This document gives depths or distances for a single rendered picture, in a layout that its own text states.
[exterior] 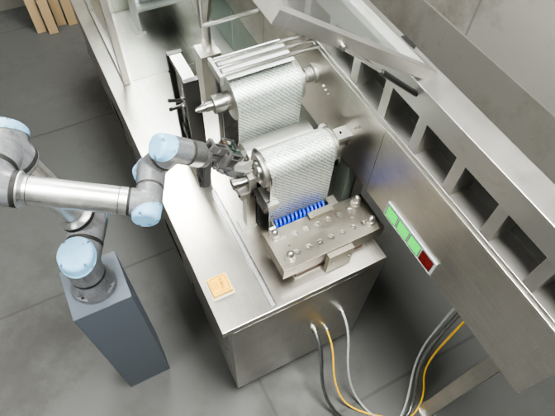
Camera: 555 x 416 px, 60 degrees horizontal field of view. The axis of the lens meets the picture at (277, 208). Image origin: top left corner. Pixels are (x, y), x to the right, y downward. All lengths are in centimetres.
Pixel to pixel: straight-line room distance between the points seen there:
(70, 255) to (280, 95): 83
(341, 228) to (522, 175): 73
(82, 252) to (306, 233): 73
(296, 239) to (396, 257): 132
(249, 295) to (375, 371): 110
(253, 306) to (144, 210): 59
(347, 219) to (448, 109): 64
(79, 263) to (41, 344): 126
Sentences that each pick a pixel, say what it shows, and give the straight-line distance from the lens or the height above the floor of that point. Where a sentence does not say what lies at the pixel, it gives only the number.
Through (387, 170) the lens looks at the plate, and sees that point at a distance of 151.
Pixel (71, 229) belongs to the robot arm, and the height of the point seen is 113.
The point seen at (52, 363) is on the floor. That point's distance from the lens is 275.
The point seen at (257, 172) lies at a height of 126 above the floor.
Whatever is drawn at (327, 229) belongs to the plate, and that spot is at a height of 103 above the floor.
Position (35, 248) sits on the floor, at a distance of 308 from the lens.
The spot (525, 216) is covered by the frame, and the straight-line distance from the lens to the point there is 116.
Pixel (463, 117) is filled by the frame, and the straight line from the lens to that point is 123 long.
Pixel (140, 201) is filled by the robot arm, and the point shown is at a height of 142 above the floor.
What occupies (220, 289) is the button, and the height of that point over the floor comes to 92.
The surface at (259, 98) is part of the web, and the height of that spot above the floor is 137.
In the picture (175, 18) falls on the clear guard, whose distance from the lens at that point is 229.
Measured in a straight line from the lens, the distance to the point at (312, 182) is 163.
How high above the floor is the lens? 246
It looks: 56 degrees down
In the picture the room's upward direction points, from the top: 4 degrees clockwise
